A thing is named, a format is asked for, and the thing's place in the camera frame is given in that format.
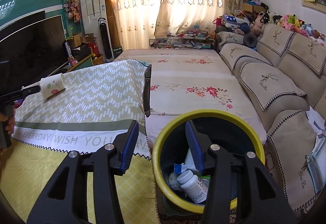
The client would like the teal tv stand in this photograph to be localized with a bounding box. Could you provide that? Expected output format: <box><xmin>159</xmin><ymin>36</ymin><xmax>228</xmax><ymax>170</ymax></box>
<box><xmin>66</xmin><ymin>53</ymin><xmax>95</xmax><ymax>73</ymax></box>

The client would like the left hand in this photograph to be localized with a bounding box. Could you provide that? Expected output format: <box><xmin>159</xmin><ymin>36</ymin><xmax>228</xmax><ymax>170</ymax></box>
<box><xmin>0</xmin><ymin>113</ymin><xmax>15</xmax><ymax>135</ymax></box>

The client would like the artificial flower decoration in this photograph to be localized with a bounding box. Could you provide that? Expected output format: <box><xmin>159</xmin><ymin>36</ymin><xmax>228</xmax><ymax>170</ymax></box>
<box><xmin>63</xmin><ymin>0</ymin><xmax>81</xmax><ymax>23</ymax></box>

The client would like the black tower fan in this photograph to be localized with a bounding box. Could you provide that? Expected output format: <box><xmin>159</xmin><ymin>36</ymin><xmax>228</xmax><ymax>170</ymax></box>
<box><xmin>98</xmin><ymin>17</ymin><xmax>114</xmax><ymax>62</ymax></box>

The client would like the white standing air conditioner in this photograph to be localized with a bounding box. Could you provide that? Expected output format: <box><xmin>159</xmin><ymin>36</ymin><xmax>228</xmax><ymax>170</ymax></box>
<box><xmin>80</xmin><ymin>0</ymin><xmax>107</xmax><ymax>60</ymax></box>

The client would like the white paper cup with dots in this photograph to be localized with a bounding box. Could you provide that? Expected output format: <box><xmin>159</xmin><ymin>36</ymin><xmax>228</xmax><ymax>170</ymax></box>
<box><xmin>40</xmin><ymin>74</ymin><xmax>66</xmax><ymax>99</ymax></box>

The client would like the plush toy pile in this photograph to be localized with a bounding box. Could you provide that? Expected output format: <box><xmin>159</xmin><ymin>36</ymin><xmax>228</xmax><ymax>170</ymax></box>
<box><xmin>216</xmin><ymin>11</ymin><xmax>325</xmax><ymax>47</ymax></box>

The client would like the white pill bottle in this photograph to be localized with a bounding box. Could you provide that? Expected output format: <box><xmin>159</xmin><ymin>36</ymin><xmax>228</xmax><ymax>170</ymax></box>
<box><xmin>176</xmin><ymin>170</ymin><xmax>208</xmax><ymax>204</ymax></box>

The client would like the zigzag patterned tablecloth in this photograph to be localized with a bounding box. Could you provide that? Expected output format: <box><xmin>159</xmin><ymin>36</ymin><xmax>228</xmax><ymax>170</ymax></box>
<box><xmin>13</xmin><ymin>59</ymin><xmax>151</xmax><ymax>158</ymax></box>

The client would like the low shelf with books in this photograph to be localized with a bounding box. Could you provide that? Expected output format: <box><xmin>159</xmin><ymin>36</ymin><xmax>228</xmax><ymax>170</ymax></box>
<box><xmin>149</xmin><ymin>33</ymin><xmax>214</xmax><ymax>49</ymax></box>

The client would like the beige sofa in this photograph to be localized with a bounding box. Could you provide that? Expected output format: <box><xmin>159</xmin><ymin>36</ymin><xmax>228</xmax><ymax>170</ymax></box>
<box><xmin>217</xmin><ymin>24</ymin><xmax>325</xmax><ymax>218</ymax></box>

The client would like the yellow rimmed trash bin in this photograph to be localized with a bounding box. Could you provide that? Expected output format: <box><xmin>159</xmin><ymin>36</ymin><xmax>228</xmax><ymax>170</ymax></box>
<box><xmin>152</xmin><ymin>109</ymin><xmax>265</xmax><ymax>214</ymax></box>

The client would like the black television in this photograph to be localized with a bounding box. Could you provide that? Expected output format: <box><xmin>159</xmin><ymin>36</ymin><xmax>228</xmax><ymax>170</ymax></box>
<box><xmin>1</xmin><ymin>15</ymin><xmax>68</xmax><ymax>95</ymax></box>

